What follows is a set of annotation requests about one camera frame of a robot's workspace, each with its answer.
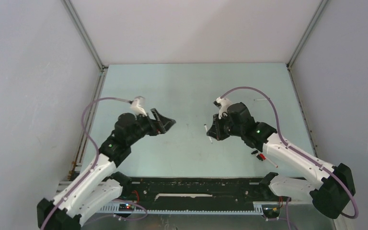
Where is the slotted white cable duct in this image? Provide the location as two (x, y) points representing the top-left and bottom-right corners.
(96, 203), (264, 215)

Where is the white marker pen black tip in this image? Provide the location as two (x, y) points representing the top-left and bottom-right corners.
(204, 124), (213, 144)

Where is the aluminium frame rail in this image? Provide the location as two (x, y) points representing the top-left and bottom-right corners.
(61, 0), (108, 172)
(286, 0), (331, 157)

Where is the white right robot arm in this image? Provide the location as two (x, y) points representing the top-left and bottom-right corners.
(207, 98), (358, 219)

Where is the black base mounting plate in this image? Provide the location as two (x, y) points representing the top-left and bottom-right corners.
(120, 177), (287, 211)

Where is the aluminium frame rail right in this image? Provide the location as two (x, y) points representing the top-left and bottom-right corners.
(286, 0), (331, 157)

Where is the aluminium frame rail left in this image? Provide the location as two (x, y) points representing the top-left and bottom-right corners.
(61, 0), (108, 172)

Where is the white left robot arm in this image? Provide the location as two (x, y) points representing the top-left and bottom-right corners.
(37, 108), (176, 230)

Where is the white pen red cap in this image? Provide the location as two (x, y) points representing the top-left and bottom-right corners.
(256, 153), (278, 168)

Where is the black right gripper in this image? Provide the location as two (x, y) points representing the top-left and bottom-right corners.
(207, 112), (243, 141)

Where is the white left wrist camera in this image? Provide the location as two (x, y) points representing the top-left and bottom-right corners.
(130, 96), (148, 116)

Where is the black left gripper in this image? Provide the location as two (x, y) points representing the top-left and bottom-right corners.
(127, 108), (175, 146)

